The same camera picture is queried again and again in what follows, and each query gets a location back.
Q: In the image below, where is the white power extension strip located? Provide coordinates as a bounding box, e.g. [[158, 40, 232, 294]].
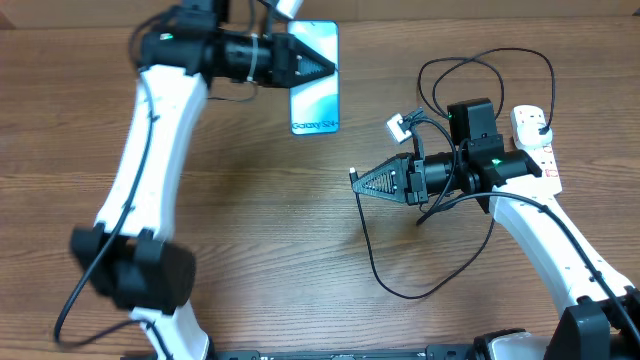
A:
[[509, 104, 564, 196]]

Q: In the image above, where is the white charger plug adapter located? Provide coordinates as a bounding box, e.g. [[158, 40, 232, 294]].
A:
[[514, 123, 553, 150]]

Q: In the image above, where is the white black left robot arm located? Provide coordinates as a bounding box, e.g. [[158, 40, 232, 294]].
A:
[[70, 1, 339, 359]]

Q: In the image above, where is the blue Samsung Galaxy smartphone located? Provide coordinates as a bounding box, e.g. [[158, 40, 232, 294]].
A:
[[287, 20, 340, 136]]

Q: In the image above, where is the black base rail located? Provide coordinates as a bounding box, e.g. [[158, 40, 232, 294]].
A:
[[119, 343, 481, 360]]

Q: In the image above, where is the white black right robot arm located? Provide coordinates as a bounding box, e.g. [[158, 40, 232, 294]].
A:
[[350, 99, 639, 359]]

